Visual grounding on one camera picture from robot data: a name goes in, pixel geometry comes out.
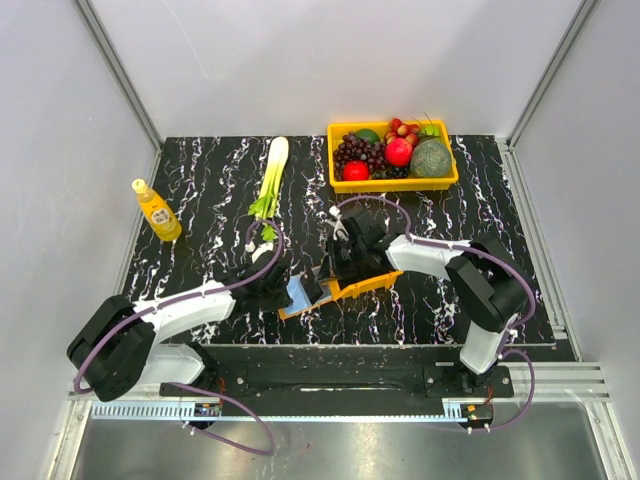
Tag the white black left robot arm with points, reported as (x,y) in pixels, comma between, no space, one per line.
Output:
(122,344)

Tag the purple grape bunch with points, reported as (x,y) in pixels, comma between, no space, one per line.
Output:
(350,148)

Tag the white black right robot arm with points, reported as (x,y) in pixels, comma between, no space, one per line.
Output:
(492,290)

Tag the small yellow plastic bin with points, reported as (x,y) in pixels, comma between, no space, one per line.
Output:
(385,281)

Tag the green netted melon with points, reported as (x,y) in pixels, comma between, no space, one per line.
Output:
(430,158)

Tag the green lime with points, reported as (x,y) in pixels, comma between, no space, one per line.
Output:
(367,135)

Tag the dark blueberry cluster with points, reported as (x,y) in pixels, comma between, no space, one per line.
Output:
(390,173)

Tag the green white celery stalk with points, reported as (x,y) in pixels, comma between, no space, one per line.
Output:
(265,206)

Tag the orange leather card holder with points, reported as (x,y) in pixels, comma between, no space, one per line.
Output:
(299,301)

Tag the aluminium rail frame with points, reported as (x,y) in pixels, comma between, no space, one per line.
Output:
(557,381)

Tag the green apple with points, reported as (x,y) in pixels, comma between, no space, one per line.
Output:
(429,131)

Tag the white cable duct strip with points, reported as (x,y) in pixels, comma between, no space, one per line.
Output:
(430,412)

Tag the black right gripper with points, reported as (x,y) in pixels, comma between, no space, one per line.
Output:
(331,267)

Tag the red pomegranate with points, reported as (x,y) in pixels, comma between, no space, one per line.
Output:
(398,152)

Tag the red apple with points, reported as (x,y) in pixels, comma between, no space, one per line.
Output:
(355,171)

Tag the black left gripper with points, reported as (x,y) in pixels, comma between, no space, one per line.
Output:
(282,301)

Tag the red cherry cluster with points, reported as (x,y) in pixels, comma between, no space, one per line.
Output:
(402,130)

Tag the yellow juice bottle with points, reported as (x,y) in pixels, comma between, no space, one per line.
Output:
(157,212)

